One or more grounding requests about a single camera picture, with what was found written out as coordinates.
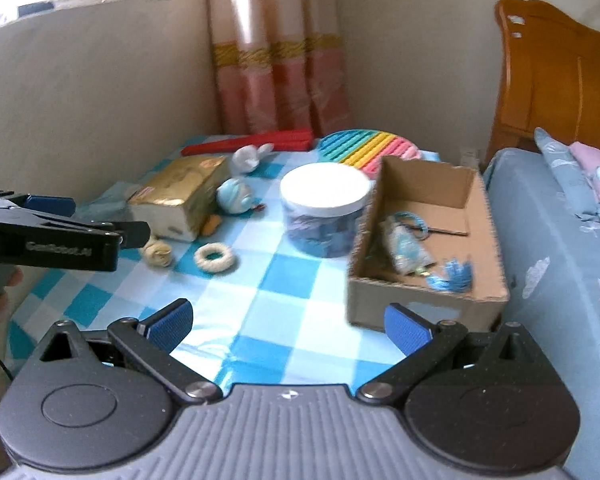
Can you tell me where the blue hair tie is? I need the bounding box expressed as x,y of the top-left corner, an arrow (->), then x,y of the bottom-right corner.
392,211 -> 431,239

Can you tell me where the red folded fan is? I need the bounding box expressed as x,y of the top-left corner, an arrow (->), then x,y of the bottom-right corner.
181,129 -> 315,157

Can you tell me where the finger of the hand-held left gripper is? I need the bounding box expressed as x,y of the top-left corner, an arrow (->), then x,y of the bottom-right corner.
0,190 -> 77,217
0,207 -> 151,251

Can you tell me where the blue floral pillow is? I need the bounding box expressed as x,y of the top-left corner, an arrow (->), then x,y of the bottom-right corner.
534,127 -> 600,242

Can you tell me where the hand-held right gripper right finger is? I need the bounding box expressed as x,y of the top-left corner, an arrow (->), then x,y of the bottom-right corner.
357,303 -> 533,403

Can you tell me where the wooden headboard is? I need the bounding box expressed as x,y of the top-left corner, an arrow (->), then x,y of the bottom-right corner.
485,0 -> 600,167

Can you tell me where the rainbow bubble pop toy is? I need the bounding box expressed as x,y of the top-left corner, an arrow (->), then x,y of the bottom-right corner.
316,130 -> 424,180

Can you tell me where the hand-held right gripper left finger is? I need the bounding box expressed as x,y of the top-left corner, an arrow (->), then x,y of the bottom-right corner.
40,298 -> 218,403

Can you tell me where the cream knotted hair tie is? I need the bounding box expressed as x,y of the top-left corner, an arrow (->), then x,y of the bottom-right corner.
142,240 -> 174,269

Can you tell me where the cardboard box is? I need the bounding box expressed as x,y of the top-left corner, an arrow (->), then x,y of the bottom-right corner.
346,155 -> 510,333

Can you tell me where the blue round plush toy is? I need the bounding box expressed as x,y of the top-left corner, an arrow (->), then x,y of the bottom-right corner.
216,178 -> 262,216

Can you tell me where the blue tassel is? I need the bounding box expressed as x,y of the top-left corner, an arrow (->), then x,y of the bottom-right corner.
426,257 -> 476,294

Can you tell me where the blue checkered tablecloth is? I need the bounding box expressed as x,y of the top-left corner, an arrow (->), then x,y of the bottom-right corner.
5,132 -> 486,401

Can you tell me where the gold tissue box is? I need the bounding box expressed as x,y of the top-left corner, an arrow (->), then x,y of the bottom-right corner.
126,155 -> 229,241

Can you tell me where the blue bed sheet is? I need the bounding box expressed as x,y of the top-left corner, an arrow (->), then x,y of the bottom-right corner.
482,147 -> 600,480

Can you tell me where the clear jar with white lid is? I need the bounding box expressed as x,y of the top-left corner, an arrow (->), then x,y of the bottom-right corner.
280,164 -> 373,259

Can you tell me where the cream ring scrunchie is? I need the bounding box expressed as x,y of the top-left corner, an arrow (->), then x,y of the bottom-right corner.
194,243 -> 236,275

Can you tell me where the pink striped curtain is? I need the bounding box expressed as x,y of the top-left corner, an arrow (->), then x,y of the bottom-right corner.
205,0 -> 354,139

